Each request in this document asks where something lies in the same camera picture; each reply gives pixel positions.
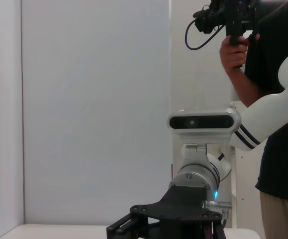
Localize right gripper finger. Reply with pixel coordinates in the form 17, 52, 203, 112
201, 218, 227, 239
105, 212, 150, 239

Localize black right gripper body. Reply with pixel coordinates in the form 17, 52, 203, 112
130, 184, 222, 239

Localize black handheld camera rig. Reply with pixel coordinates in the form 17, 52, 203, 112
192, 0, 261, 69

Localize person's bare forearm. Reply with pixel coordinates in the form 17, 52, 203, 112
226, 66, 264, 109

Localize person's bare hand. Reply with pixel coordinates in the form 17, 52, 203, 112
219, 33, 261, 76

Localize person's beige trousers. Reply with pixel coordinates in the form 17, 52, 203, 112
259, 190, 288, 239

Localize person in black shirt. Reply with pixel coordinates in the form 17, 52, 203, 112
244, 0, 288, 204

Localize silver cable connector plug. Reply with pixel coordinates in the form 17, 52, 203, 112
205, 200, 232, 228

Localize black camera rig cable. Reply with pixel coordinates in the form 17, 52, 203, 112
185, 18, 228, 50

